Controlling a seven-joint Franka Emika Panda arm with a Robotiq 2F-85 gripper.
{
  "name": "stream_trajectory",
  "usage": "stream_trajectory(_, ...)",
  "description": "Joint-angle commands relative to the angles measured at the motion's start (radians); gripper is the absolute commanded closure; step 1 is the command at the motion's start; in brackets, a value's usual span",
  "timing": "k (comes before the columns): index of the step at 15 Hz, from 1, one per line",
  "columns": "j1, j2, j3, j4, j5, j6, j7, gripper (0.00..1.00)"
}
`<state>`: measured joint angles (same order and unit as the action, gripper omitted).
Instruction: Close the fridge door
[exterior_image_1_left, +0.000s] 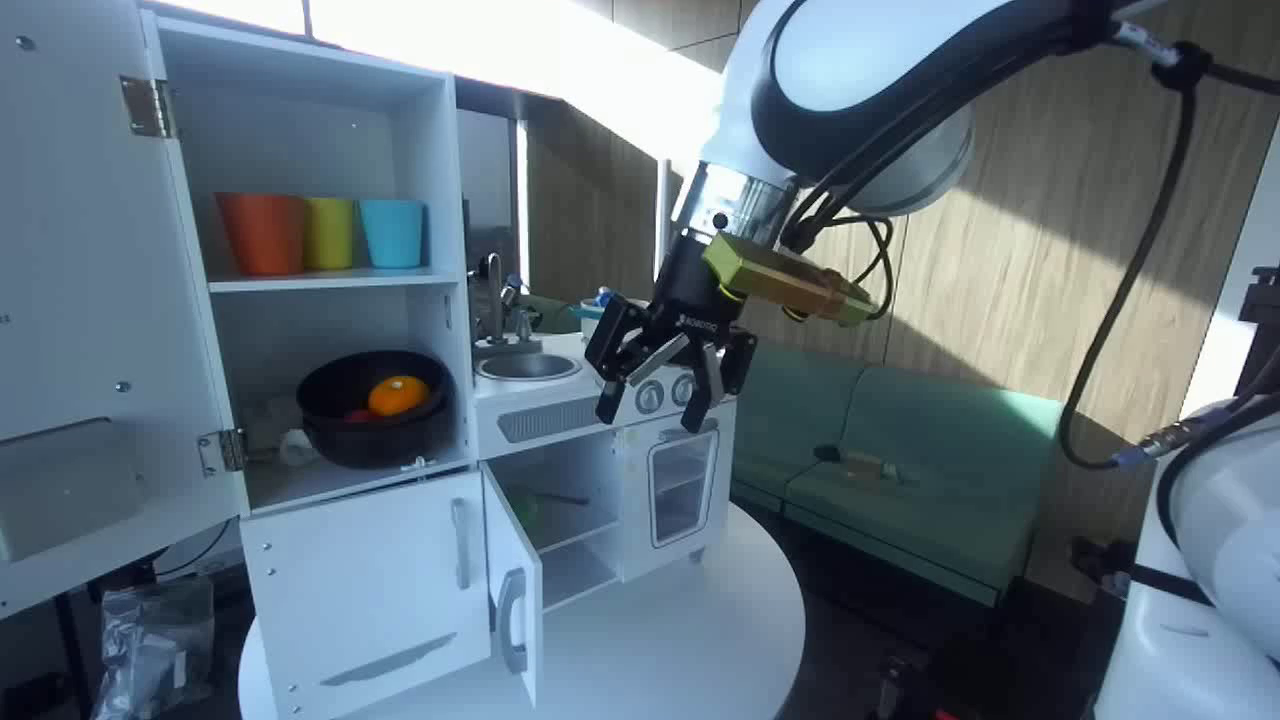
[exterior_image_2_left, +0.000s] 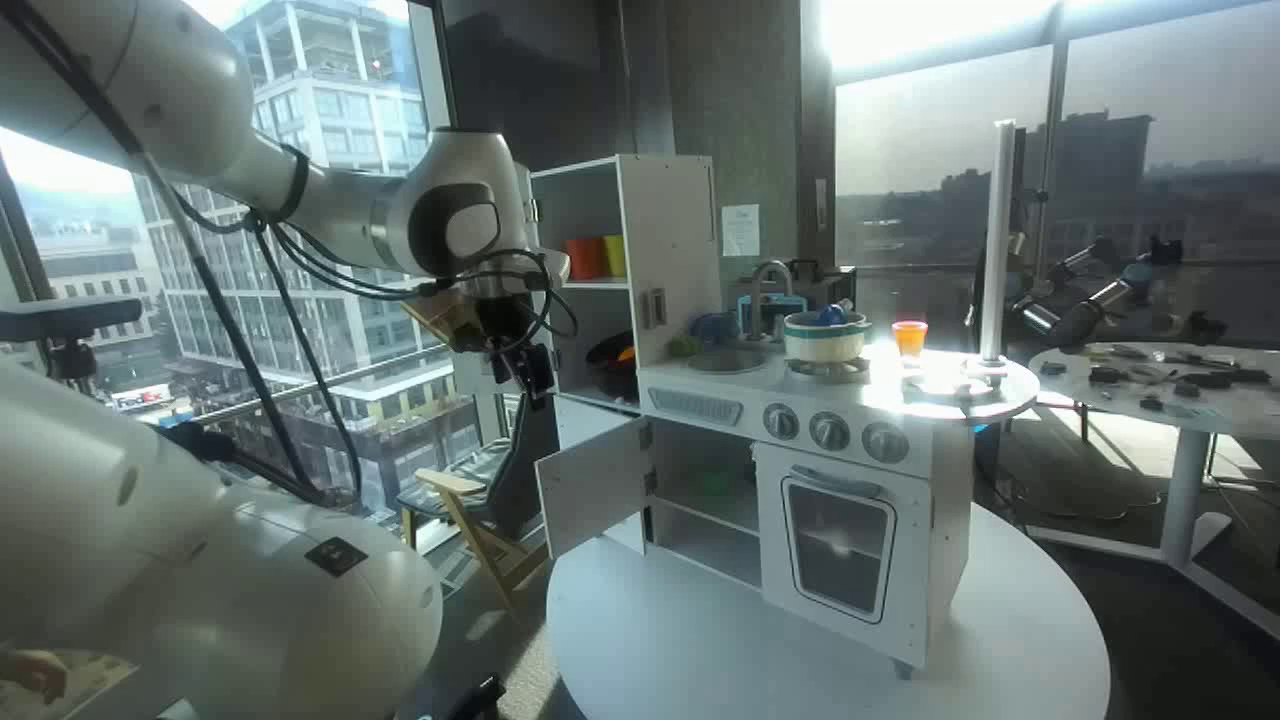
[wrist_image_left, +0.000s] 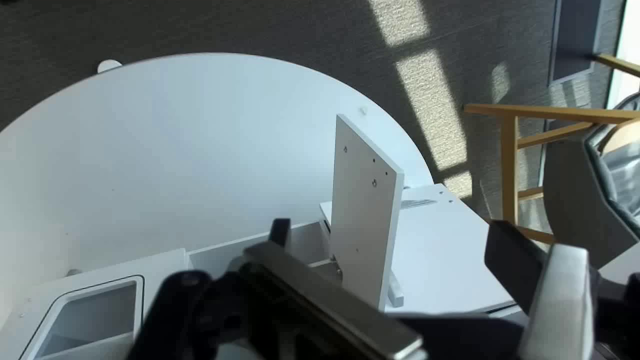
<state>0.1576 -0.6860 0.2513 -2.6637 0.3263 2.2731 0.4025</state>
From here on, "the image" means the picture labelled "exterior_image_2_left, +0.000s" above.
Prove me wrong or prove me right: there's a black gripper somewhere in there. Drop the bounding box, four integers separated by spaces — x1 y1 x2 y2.
469 279 559 404

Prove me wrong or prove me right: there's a small white cupboard door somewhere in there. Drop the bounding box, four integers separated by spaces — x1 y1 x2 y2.
533 418 656 559

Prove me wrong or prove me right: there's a white oven door with window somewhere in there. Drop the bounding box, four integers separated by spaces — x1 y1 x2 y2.
752 439 934 669

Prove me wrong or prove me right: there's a black bowl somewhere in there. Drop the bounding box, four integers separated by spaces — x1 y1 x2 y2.
582 327 642 377

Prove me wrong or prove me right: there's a black chair backrest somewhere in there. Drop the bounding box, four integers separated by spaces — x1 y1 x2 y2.
479 383 565 540

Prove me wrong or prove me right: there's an orange plastic cup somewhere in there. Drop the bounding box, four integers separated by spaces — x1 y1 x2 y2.
565 235 610 285

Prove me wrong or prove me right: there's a wooden folding chair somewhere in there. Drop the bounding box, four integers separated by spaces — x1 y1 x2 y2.
402 463 553 620

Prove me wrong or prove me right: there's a blue toy item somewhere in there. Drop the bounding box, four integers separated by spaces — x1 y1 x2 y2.
686 307 752 347

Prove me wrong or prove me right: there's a grey toy sink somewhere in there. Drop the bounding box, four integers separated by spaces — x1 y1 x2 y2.
681 342 779 379

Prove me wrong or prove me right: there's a white paper sheet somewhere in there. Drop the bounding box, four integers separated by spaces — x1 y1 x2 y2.
715 202 763 266

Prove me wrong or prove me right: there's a grey toy faucet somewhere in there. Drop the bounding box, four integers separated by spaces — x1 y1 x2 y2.
747 256 808 346

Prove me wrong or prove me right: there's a grey stove knob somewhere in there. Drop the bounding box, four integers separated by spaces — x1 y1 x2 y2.
808 410 855 458
860 418 910 469
760 401 804 444

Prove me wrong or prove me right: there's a white pot with teal rim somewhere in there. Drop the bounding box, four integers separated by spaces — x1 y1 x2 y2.
776 307 873 371

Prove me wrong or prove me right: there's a round white table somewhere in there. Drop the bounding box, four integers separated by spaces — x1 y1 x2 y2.
542 498 1116 720

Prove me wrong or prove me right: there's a white toy kitchen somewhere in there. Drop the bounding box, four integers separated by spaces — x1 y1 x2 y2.
527 152 981 676

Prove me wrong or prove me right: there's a small translucent orange tumbler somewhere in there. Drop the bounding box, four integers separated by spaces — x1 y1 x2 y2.
889 317 930 363

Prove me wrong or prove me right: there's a small round white tabletop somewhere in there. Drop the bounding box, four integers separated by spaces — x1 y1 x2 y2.
910 347 1045 432

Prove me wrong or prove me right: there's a white vertical pole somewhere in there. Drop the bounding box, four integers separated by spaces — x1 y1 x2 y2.
974 117 1030 377

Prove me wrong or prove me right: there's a black articulated device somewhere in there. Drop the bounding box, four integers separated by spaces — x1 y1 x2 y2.
1007 235 1191 369

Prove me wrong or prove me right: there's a dark desk clutter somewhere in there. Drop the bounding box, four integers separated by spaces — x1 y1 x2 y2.
1078 342 1269 413

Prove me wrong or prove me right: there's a white desk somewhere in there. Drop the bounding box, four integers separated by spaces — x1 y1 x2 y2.
1028 338 1280 646

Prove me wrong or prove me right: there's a black camera stand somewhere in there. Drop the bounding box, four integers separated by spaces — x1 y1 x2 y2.
0 296 145 393

